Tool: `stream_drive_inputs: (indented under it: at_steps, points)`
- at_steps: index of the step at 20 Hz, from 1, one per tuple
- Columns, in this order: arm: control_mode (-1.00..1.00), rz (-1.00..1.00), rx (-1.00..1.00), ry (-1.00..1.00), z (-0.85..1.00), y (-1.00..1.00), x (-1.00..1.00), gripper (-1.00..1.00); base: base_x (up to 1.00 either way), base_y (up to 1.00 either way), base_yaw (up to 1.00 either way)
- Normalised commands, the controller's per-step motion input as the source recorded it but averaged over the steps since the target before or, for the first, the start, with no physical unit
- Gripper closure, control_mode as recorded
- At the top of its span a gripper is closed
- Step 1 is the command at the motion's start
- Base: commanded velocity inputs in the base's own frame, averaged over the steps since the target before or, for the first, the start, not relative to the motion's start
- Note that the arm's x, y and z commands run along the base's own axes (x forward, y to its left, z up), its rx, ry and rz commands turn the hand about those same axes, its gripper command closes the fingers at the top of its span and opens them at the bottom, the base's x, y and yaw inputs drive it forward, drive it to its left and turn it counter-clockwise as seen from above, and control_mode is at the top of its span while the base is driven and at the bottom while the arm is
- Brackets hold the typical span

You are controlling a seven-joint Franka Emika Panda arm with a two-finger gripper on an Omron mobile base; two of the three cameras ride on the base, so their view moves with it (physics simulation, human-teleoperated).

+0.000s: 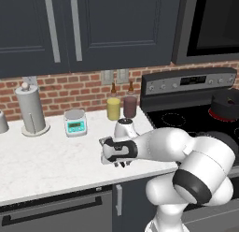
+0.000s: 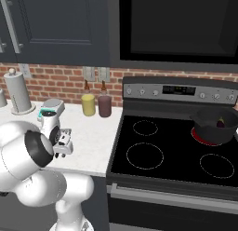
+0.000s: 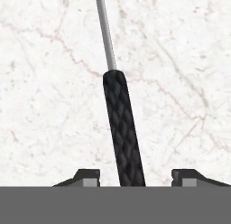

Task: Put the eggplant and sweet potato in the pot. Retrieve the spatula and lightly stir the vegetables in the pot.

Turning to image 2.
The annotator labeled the black oven door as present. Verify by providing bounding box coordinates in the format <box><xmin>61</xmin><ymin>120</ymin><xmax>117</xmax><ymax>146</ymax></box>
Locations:
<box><xmin>106</xmin><ymin>183</ymin><xmax>238</xmax><ymax>231</ymax></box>

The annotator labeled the dark red vinegar bottle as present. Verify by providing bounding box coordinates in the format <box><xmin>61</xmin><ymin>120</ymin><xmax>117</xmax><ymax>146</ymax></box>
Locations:
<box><xmin>97</xmin><ymin>79</ymin><xmax>113</xmax><ymax>118</ymax></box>

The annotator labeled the black microwave oven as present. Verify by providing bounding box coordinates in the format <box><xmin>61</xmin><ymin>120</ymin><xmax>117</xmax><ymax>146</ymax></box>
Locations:
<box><xmin>109</xmin><ymin>0</ymin><xmax>238</xmax><ymax>74</ymax></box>

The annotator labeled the purple eggplant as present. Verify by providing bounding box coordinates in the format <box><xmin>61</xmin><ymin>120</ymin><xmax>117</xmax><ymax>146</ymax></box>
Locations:
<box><xmin>216</xmin><ymin>116</ymin><xmax>227</xmax><ymax>129</ymax></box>

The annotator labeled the grey kitchen scale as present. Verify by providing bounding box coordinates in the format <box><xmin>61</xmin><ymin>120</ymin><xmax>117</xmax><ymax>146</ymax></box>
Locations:
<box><xmin>41</xmin><ymin>98</ymin><xmax>66</xmax><ymax>116</ymax></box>

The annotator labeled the dark cupboard door, long handle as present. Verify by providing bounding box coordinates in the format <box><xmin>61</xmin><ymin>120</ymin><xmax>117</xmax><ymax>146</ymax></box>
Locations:
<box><xmin>14</xmin><ymin>0</ymin><xmax>112</xmax><ymax>66</ymax></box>

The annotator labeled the white paper towel roll holder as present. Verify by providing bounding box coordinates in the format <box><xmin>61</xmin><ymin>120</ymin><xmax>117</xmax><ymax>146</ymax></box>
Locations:
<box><xmin>3</xmin><ymin>67</ymin><xmax>37</xmax><ymax>116</ymax></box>

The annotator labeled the long grey cupboard handle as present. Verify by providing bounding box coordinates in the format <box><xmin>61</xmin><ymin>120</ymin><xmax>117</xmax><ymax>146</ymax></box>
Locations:
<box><xmin>0</xmin><ymin>0</ymin><xmax>25</xmax><ymax>54</ymax></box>

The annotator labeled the dark grey pot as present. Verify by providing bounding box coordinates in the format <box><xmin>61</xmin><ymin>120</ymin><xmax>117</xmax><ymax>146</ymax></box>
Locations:
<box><xmin>189</xmin><ymin>106</ymin><xmax>238</xmax><ymax>145</ymax></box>

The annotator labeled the black and steel stove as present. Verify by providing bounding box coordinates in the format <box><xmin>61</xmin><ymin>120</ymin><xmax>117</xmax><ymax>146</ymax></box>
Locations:
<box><xmin>105</xmin><ymin>75</ymin><xmax>238</xmax><ymax>231</ymax></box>

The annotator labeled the dark base cupboard front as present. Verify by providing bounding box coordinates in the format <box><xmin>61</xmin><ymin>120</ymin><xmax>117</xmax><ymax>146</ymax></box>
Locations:
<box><xmin>0</xmin><ymin>174</ymin><xmax>110</xmax><ymax>231</ymax></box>

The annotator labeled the short grey cupboard handle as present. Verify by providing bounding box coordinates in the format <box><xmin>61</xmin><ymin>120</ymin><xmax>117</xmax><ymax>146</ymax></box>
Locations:
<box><xmin>0</xmin><ymin>38</ymin><xmax>7</xmax><ymax>54</ymax></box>

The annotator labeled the yellow oil bottle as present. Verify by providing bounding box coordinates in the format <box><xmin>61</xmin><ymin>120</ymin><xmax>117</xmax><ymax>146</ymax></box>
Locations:
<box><xmin>80</xmin><ymin>79</ymin><xmax>97</xmax><ymax>117</ymax></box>

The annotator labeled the grey wall outlet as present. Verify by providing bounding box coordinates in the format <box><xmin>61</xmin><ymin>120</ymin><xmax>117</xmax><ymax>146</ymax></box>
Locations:
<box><xmin>19</xmin><ymin>62</ymin><xmax>33</xmax><ymax>80</ymax></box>
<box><xmin>82</xmin><ymin>66</ymin><xmax>97</xmax><ymax>83</ymax></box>
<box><xmin>98</xmin><ymin>66</ymin><xmax>112</xmax><ymax>83</ymax></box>

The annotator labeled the steel oven door handle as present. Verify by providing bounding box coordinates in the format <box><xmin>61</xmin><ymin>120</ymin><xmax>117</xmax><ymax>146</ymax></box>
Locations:
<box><xmin>109</xmin><ymin>183</ymin><xmax>238</xmax><ymax>216</ymax></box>

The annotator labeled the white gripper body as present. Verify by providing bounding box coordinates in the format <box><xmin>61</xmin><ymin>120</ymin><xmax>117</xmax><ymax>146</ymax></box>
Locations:
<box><xmin>53</xmin><ymin>140</ymin><xmax>74</xmax><ymax>158</ymax></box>

